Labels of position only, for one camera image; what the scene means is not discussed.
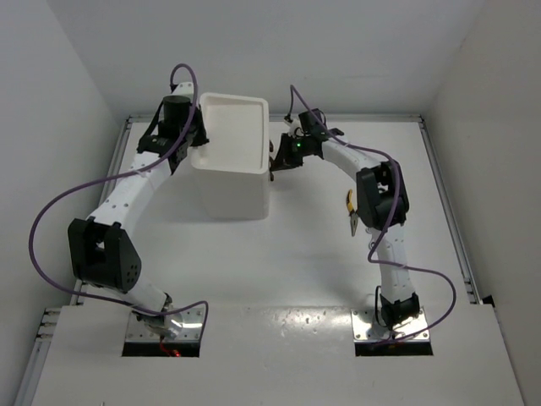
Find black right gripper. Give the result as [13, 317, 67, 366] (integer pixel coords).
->
[269, 133, 309, 172]

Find white three-drawer cabinet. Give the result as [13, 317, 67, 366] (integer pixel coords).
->
[190, 92, 270, 220]

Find yellow handled needle-nose pliers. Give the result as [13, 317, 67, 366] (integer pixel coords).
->
[346, 189, 358, 237]

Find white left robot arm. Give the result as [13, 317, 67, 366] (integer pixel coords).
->
[68, 82, 208, 330]

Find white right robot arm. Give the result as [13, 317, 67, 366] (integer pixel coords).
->
[269, 109, 420, 330]

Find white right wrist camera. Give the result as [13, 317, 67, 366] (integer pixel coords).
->
[283, 116, 303, 137]

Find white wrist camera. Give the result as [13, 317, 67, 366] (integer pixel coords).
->
[283, 116, 303, 137]
[170, 81, 198, 103]

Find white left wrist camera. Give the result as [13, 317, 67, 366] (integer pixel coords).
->
[170, 81, 198, 103]

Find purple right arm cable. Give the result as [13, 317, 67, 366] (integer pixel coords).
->
[288, 84, 458, 348]

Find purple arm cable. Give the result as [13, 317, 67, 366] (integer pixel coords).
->
[288, 84, 458, 348]
[27, 63, 210, 339]

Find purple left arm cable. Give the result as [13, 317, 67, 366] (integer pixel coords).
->
[27, 63, 210, 339]

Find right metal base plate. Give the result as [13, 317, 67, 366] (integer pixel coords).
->
[351, 309, 430, 344]

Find metal base plate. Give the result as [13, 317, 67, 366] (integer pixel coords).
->
[351, 309, 430, 344]
[125, 307, 206, 343]

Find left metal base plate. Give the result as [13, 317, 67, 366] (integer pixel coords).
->
[125, 307, 206, 343]

